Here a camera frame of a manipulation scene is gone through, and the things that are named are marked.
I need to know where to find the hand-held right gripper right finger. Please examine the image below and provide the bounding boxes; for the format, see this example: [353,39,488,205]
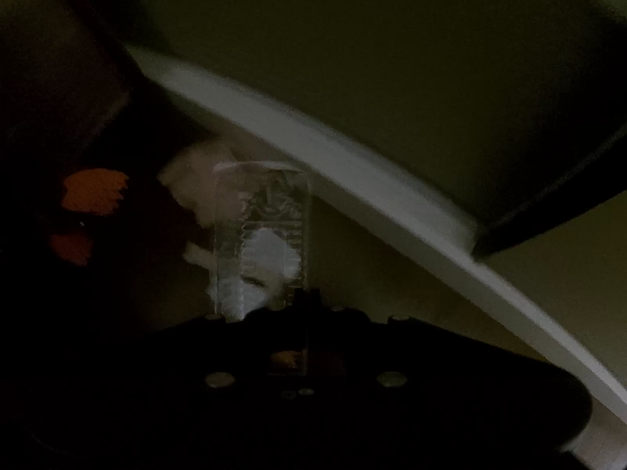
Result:
[304,289,471,393]

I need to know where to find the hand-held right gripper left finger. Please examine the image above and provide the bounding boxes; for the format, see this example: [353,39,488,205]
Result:
[147,289,304,395]

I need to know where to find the clear plastic wrapper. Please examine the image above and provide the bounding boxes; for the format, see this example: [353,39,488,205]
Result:
[206,159,313,321]

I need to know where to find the orange wrapper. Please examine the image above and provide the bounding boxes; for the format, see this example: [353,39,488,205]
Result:
[48,167,130,268]

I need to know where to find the pink crumpled tissue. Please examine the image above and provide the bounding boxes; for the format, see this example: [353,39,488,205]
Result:
[158,141,246,268]

